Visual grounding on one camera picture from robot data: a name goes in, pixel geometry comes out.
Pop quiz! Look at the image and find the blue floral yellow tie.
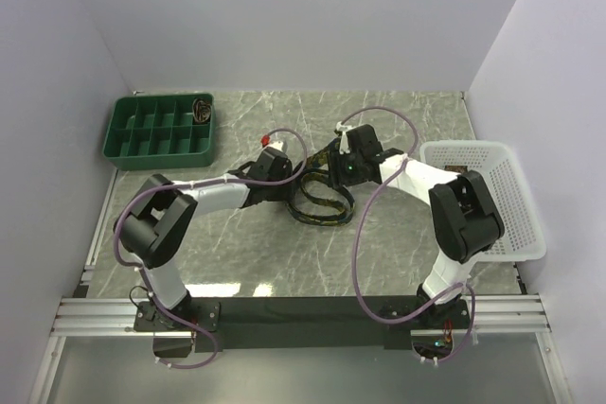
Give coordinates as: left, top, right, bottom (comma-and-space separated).
285, 147, 357, 227

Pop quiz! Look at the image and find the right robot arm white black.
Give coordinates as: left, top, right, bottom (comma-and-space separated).
329, 123, 505, 327

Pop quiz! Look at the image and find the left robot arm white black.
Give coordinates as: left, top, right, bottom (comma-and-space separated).
114, 141, 293, 330

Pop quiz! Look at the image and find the rolled dark tie in tray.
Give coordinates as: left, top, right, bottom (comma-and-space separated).
191, 97, 213, 125

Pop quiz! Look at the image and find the dark key-pattern tie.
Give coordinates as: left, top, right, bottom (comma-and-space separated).
444, 165, 469, 174

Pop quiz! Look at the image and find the green compartment tray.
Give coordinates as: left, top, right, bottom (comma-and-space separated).
102, 93, 217, 171

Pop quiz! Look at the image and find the black base bar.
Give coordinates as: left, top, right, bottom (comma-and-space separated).
133, 297, 474, 353

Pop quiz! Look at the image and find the white plastic basket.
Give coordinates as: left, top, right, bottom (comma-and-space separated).
419, 140, 547, 262

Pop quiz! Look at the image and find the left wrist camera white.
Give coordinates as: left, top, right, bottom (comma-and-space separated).
261, 135, 288, 153

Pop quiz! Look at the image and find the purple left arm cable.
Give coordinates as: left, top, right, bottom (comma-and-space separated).
115, 127, 309, 372

